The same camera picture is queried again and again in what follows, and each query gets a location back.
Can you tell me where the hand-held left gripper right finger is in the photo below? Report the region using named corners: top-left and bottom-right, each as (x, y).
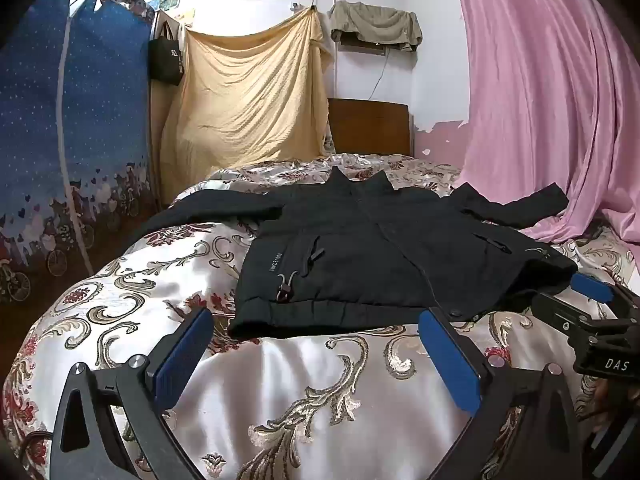
top-left (418, 306), bottom-right (584, 480)

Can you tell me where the blue printed curtain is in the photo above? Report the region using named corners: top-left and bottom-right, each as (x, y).
top-left (0, 0), bottom-right (162, 307)

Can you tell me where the floral satin bedspread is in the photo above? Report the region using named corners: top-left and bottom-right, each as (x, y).
top-left (0, 152), bottom-right (640, 480)

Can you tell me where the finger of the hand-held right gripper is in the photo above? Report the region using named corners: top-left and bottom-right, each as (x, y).
top-left (531, 291), bottom-right (608, 335)
top-left (570, 271), bottom-right (640, 312)

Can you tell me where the black jacket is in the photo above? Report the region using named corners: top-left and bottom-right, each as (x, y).
top-left (127, 166), bottom-right (581, 341)

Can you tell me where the black tote bag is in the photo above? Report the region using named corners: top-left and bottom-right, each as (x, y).
top-left (148, 10), bottom-right (185, 86)

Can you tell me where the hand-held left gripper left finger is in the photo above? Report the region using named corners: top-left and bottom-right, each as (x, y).
top-left (50, 306), bottom-right (216, 480)

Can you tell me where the yellow hanging sheet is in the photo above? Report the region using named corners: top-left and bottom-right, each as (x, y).
top-left (159, 6), bottom-right (335, 207)

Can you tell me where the thin wall cable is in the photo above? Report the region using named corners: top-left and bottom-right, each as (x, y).
top-left (367, 47), bottom-right (390, 102)

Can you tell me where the pink curtain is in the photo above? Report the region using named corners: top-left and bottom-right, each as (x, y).
top-left (447, 0), bottom-right (640, 247)

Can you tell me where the khaki hanging garment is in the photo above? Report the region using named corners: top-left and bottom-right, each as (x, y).
top-left (327, 0), bottom-right (423, 54)

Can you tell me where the wooden headboard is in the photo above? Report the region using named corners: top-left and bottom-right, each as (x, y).
top-left (327, 98), bottom-right (412, 157)

